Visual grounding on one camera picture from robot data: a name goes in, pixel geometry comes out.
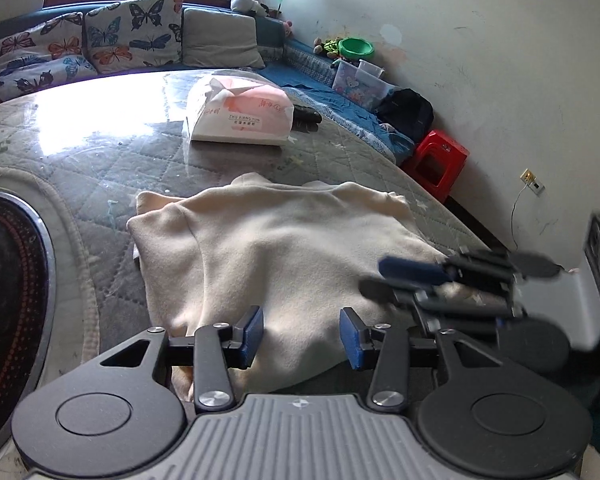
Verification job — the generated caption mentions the clear plastic storage box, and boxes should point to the clear plastic storage box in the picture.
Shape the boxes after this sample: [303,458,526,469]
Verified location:
[331,58,396,111]

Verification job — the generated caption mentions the panda plush toy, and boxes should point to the panda plush toy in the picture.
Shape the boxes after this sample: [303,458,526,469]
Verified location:
[230,0,270,17]

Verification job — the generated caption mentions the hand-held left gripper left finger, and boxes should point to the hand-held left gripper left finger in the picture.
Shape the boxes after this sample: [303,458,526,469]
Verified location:
[99,305,265,408]

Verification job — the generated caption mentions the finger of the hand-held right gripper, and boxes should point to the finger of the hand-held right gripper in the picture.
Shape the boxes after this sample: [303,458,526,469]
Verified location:
[377,248,564,287]
[358,279,527,335]

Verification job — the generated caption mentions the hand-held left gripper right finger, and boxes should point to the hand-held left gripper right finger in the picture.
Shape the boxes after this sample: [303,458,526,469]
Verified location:
[339,307,506,408]

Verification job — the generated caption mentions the black bag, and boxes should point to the black bag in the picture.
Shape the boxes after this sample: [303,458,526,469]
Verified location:
[375,88,435,143]

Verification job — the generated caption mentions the green plastic bowl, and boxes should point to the green plastic bowl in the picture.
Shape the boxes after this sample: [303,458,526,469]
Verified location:
[339,37,376,60]

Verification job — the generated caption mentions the white and pink tissue packet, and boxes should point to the white and pink tissue packet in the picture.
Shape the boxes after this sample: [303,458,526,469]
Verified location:
[185,74,295,147]

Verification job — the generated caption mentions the grey cushion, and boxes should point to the grey cushion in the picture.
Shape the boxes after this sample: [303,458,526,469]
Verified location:
[181,7,266,71]

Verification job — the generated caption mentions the blue sofa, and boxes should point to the blue sofa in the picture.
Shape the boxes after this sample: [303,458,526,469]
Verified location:
[0,2,416,166]

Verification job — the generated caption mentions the thin power cable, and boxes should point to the thin power cable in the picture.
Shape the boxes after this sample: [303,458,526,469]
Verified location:
[509,185,531,252]

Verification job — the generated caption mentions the dark remote control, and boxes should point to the dark remote control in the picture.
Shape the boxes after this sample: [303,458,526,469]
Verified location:
[292,105,324,125]

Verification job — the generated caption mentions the wall socket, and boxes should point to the wall socket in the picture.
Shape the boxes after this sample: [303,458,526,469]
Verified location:
[520,169,546,196]

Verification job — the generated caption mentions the red plastic stool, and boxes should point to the red plastic stool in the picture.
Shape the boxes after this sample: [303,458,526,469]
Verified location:
[400,130,470,204]

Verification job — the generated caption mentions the black round induction cooker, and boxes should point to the black round induction cooker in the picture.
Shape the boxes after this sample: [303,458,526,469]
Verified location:
[0,190,57,456]

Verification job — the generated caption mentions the cream sweater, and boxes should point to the cream sweater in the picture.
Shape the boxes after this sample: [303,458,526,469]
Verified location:
[126,172,481,401]

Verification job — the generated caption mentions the small plush toys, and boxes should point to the small plush toys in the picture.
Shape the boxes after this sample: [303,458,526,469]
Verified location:
[312,37,343,59]

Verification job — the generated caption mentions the butterfly print cushion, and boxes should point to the butterfly print cushion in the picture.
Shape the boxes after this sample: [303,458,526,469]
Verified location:
[0,12,99,107]
[83,0,185,75]

